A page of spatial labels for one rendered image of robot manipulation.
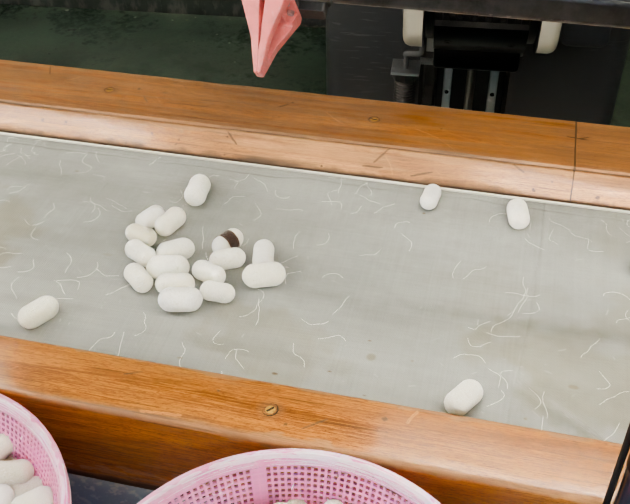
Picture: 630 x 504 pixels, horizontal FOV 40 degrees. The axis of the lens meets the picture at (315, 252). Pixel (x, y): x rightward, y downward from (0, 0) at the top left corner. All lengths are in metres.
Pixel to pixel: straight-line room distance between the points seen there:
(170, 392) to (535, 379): 0.28
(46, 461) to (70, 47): 2.30
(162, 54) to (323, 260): 2.02
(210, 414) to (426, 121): 0.43
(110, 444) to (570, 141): 0.54
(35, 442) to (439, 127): 0.51
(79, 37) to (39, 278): 2.15
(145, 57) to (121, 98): 1.76
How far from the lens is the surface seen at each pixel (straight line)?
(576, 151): 0.92
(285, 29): 0.87
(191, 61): 2.71
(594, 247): 0.84
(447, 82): 1.59
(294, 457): 0.61
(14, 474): 0.68
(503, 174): 0.88
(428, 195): 0.84
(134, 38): 2.88
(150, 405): 0.66
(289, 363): 0.70
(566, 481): 0.62
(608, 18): 0.51
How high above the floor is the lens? 1.26
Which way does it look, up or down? 40 degrees down
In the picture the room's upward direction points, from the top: 1 degrees counter-clockwise
